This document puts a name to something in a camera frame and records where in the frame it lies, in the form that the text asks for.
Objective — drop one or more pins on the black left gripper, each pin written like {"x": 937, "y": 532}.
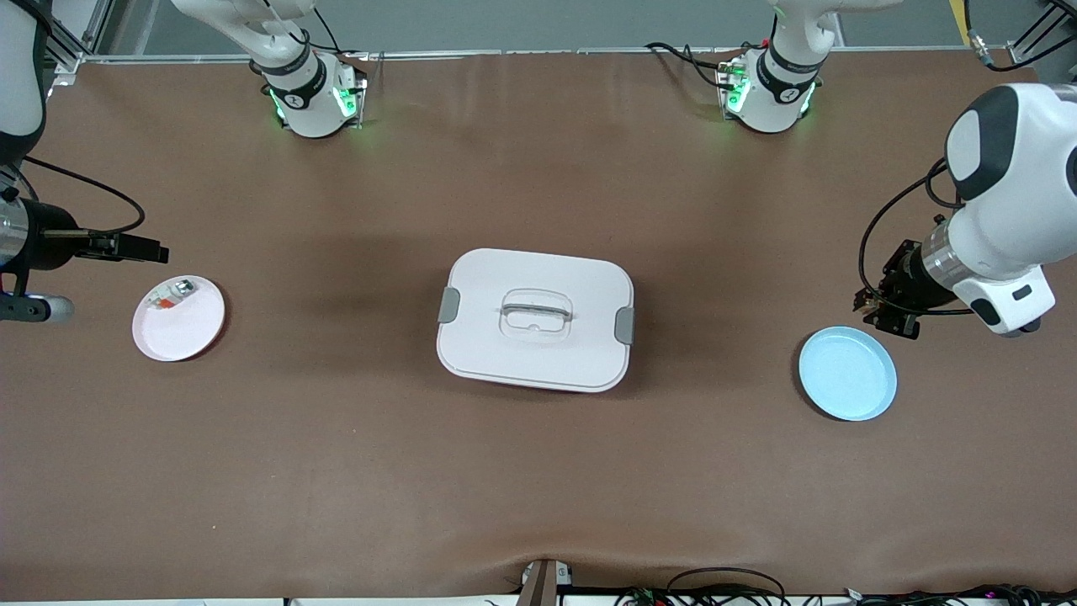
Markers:
{"x": 904, "y": 286}

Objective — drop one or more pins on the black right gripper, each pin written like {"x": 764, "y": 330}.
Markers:
{"x": 52, "y": 246}

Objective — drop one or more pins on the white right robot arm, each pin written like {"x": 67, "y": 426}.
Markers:
{"x": 294, "y": 93}

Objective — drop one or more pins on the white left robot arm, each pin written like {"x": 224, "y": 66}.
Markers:
{"x": 1010, "y": 210}

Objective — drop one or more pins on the grey box latch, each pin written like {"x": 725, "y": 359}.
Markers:
{"x": 448, "y": 305}
{"x": 624, "y": 326}

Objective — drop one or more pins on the white lidded plastic box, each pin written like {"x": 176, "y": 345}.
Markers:
{"x": 538, "y": 362}

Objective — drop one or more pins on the light blue round plate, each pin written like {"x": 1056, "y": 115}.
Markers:
{"x": 846, "y": 387}

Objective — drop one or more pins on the pale pink round plate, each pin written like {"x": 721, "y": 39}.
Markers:
{"x": 181, "y": 337}

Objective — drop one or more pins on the brown table mat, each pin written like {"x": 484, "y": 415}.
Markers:
{"x": 538, "y": 488}

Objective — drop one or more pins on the white and red switch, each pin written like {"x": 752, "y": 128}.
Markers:
{"x": 177, "y": 290}

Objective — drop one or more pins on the aluminium frame profile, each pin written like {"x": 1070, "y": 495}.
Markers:
{"x": 97, "y": 25}
{"x": 1022, "y": 54}

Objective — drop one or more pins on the silver table edge rail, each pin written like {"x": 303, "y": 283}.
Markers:
{"x": 547, "y": 53}

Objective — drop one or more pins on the brown camera mount bracket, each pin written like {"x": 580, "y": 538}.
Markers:
{"x": 543, "y": 585}

